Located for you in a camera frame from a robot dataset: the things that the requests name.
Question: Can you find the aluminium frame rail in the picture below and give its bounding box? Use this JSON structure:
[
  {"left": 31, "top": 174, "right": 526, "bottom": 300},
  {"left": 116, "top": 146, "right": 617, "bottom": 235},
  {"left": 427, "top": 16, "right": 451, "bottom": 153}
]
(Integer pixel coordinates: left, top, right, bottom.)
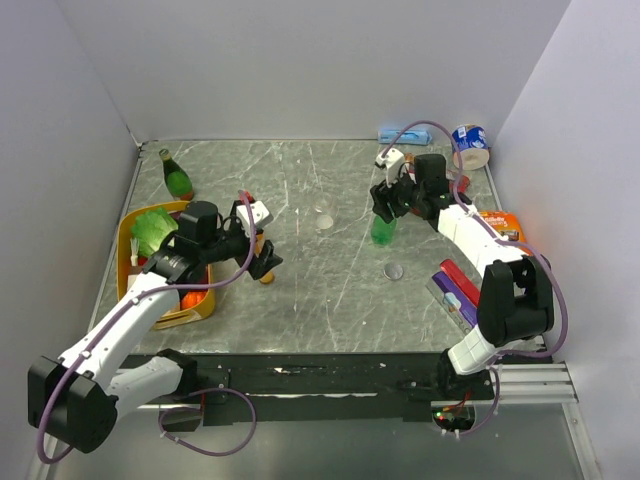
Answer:
[{"left": 431, "top": 363, "right": 578, "bottom": 407}]

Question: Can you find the green plastic bottle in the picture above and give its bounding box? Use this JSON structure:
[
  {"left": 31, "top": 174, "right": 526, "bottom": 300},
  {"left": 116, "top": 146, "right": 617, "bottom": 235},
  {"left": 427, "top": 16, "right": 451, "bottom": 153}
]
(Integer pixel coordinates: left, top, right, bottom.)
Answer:
[{"left": 370, "top": 215, "right": 397, "bottom": 246}]

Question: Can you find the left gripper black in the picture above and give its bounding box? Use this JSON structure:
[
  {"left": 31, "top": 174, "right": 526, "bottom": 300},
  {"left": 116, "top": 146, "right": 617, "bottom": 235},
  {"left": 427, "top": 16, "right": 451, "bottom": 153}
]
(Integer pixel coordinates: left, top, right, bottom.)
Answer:
[{"left": 200, "top": 201, "right": 282, "bottom": 278}]

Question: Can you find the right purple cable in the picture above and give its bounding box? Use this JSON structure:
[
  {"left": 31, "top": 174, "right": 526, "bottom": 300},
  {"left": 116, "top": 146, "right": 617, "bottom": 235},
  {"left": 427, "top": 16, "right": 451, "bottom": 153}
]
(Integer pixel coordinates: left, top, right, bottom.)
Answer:
[{"left": 382, "top": 119, "right": 569, "bottom": 359}]

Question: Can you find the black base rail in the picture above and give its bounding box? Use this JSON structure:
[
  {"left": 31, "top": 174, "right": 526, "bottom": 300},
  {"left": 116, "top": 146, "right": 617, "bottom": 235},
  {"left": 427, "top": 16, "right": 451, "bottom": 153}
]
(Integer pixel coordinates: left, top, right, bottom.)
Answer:
[{"left": 119, "top": 352, "right": 501, "bottom": 426}]

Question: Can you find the orange razor package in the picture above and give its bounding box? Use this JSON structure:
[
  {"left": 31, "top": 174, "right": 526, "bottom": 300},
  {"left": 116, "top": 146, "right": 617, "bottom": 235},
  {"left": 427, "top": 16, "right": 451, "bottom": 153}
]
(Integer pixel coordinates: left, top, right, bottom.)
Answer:
[{"left": 479, "top": 210, "right": 526, "bottom": 247}]

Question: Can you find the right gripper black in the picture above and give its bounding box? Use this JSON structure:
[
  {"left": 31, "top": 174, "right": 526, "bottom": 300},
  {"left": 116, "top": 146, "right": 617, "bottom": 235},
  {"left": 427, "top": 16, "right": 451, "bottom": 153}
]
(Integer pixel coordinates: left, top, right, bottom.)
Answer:
[{"left": 370, "top": 163, "right": 425, "bottom": 224}]

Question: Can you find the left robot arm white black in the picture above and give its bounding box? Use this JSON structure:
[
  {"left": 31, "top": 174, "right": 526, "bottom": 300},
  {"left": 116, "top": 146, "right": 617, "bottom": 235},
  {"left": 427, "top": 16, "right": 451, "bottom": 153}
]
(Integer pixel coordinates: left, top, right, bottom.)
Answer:
[{"left": 27, "top": 193, "right": 282, "bottom": 464}]

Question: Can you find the orange juice bottle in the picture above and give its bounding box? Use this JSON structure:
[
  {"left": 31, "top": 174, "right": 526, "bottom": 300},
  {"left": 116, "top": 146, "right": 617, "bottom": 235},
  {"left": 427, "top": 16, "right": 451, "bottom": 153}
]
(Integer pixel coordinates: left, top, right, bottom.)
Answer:
[{"left": 254, "top": 229, "right": 265, "bottom": 257}]

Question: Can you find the yellow plastic basket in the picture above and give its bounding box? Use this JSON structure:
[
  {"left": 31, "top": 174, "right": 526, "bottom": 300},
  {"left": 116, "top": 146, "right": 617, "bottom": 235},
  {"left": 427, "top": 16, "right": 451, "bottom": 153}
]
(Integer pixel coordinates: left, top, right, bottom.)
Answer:
[{"left": 116, "top": 200, "right": 216, "bottom": 330}]

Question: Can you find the red snack bag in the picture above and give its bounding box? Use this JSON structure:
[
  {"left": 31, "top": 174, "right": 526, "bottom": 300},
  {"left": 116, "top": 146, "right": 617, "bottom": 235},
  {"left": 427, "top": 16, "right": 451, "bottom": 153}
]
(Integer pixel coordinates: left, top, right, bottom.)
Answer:
[{"left": 404, "top": 152, "right": 471, "bottom": 194}]

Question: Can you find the orange bottle cap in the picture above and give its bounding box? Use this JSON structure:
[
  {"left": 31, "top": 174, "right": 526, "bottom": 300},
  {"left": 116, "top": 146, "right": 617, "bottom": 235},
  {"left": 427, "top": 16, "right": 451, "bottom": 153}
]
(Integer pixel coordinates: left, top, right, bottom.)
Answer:
[{"left": 260, "top": 272, "right": 275, "bottom": 285}]

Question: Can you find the purple chocolate bar box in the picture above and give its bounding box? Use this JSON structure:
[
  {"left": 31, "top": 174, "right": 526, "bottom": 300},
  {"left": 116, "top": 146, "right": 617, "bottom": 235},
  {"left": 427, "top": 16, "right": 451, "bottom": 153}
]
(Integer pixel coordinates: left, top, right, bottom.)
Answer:
[{"left": 427, "top": 271, "right": 477, "bottom": 334}]

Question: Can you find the toilet paper roll blue wrap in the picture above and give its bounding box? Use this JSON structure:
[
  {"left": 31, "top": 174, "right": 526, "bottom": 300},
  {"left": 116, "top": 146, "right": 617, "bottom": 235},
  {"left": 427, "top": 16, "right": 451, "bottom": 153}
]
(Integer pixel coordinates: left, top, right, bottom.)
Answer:
[{"left": 452, "top": 124, "right": 490, "bottom": 171}]

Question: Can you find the clear plastic lid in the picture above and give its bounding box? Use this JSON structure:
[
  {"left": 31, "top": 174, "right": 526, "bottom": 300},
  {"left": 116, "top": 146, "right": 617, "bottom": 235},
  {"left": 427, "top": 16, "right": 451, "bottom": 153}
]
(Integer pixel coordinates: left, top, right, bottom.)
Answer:
[{"left": 383, "top": 262, "right": 404, "bottom": 281}]

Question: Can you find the blue tissue pack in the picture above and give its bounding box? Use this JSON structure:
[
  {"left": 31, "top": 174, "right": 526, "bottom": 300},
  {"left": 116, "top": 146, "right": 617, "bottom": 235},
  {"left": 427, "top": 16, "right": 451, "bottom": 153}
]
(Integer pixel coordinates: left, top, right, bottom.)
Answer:
[{"left": 377, "top": 129, "right": 432, "bottom": 146}]

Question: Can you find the dark green glass bottle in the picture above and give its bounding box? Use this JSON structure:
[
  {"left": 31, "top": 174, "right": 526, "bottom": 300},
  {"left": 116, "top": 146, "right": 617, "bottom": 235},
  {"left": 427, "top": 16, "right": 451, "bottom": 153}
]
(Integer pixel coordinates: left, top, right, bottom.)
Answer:
[{"left": 159, "top": 149, "right": 194, "bottom": 201}]

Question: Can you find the green lettuce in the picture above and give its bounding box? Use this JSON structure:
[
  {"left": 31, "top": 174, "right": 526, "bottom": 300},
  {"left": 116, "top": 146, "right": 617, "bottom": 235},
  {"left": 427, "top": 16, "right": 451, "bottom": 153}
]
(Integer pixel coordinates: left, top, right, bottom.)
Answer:
[{"left": 130, "top": 207, "right": 178, "bottom": 258}]

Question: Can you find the red flat box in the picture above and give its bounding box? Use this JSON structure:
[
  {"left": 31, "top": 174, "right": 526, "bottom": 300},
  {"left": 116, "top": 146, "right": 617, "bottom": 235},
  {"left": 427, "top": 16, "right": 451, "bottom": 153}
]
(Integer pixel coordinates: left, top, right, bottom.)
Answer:
[{"left": 440, "top": 259, "right": 480, "bottom": 307}]

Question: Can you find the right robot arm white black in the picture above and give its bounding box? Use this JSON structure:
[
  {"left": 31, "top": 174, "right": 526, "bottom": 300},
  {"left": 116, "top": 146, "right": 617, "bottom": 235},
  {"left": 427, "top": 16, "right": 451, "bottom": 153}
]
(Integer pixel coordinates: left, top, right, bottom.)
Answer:
[{"left": 370, "top": 148, "right": 554, "bottom": 399}]

